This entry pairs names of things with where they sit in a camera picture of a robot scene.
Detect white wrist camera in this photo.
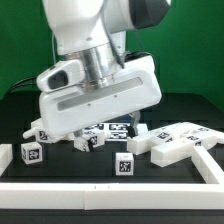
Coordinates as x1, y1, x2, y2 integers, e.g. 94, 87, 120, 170
36, 59, 85, 93

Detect white right border rail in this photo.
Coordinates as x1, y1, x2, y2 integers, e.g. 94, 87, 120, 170
191, 146, 224, 184

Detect white block chair part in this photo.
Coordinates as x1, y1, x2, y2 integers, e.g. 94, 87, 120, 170
127, 131, 194, 167

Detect white chair seat with pegs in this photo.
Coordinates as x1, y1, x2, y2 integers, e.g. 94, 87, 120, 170
23, 118, 74, 143

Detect white left border rail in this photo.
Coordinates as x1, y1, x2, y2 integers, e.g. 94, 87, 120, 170
0, 144, 13, 176

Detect white tagged cube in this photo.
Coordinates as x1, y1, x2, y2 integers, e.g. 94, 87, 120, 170
21, 142, 42, 165
115, 153, 134, 176

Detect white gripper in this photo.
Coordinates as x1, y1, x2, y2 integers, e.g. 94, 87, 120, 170
39, 55, 161, 152

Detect white front border rail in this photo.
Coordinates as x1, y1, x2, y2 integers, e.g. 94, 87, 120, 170
0, 183, 224, 210

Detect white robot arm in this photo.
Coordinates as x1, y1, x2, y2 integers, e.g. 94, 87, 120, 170
37, 0, 171, 151

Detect white border rail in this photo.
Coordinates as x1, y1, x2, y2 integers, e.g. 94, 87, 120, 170
0, 144, 13, 176
191, 146, 224, 184
0, 183, 224, 210

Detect white chair back frame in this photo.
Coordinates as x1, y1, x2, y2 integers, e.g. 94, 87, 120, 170
153, 122, 224, 149

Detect white marker sheet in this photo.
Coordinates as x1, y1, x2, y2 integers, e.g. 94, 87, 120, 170
82, 123, 148, 141

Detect black cables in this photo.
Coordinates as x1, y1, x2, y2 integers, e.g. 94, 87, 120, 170
5, 76, 39, 95

